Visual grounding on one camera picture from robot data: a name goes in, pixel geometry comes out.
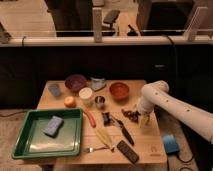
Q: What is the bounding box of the green plastic tray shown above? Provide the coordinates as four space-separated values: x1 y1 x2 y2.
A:
12 108 83 159

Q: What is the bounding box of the wooden table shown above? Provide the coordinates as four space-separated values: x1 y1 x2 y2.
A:
13 80 167 165

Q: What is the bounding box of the dark red grape bunch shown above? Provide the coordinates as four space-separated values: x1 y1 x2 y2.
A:
121 109 140 123

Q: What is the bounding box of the purple bowl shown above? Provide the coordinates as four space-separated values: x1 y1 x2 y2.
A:
65 74 87 92

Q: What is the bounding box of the blue sponge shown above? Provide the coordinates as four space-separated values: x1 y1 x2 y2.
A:
43 116 63 137

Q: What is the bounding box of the yellow corn cob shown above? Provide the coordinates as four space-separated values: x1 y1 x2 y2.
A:
95 128 114 150

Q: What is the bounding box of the blue tape roll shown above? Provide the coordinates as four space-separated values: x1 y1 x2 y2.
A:
162 135 180 154

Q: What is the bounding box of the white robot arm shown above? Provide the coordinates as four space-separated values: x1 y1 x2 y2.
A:
136 80 213 145

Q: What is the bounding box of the white paper cup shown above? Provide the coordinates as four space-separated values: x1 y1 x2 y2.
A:
79 87 93 106

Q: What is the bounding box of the orange bowl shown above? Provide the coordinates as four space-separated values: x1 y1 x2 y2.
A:
109 82 129 100

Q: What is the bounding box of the black remote control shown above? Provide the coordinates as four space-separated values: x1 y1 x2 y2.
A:
117 140 139 164

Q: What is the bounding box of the orange fruit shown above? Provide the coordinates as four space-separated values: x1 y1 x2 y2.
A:
64 96 76 108

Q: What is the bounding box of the blue plastic cup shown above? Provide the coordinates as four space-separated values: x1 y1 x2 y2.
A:
48 83 61 97

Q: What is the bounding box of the black binder clip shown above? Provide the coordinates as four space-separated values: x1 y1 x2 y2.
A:
102 112 111 126

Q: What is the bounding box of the silver fork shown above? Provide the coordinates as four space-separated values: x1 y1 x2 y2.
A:
83 147 109 153

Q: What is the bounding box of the black handled knife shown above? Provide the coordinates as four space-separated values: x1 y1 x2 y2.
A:
111 115 134 146

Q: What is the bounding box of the orange carrot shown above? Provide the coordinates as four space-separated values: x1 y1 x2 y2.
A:
82 108 96 128

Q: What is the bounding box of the small metal cup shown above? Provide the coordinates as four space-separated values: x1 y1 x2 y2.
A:
95 96 105 109

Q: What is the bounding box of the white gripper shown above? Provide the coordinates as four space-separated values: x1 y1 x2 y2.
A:
136 97 155 128

